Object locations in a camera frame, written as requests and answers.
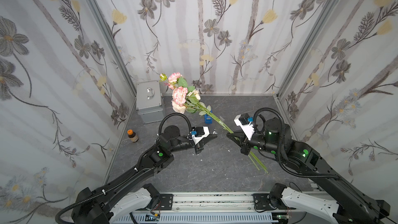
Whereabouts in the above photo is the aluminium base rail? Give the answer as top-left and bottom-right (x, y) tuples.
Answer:
(124, 191), (343, 224)

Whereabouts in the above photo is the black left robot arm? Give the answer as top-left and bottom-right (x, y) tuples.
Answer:
(55, 113), (217, 224)

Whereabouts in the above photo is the right wrist camera white housing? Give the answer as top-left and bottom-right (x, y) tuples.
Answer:
(234, 113), (255, 141)

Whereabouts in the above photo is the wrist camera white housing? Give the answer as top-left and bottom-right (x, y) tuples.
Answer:
(234, 113), (255, 141)
(188, 126), (210, 146)

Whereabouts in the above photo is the silver aluminium case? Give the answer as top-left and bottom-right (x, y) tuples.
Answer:
(136, 80), (165, 124)

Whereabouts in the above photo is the brown bottle with orange cap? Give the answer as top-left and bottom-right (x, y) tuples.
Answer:
(127, 129), (139, 143)

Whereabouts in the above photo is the artificial flower bouquet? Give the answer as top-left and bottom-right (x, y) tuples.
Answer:
(159, 73), (268, 172)

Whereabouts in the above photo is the left wrist camera white housing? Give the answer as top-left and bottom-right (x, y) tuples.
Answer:
(188, 126), (210, 146)

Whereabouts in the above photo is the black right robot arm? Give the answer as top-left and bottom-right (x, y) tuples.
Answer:
(227, 107), (390, 224)

